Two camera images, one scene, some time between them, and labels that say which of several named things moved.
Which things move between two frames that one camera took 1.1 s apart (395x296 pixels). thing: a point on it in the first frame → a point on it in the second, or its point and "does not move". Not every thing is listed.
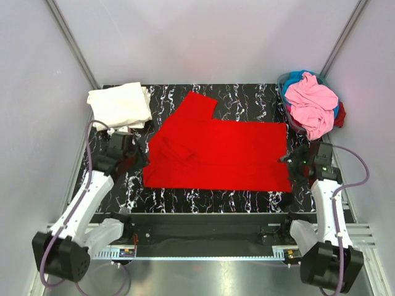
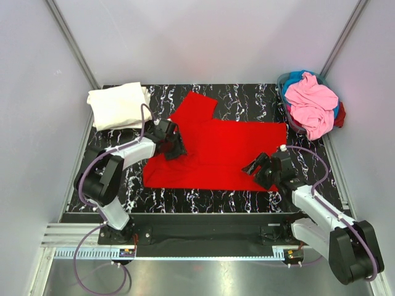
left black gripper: x=143 y=160 → x=179 y=150
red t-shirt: x=189 y=149 does not move
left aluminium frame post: x=73 y=44 does not move
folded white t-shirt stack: x=123 y=105 does not move
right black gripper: x=301 y=153 → x=261 y=160
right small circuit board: x=294 y=253 does not move
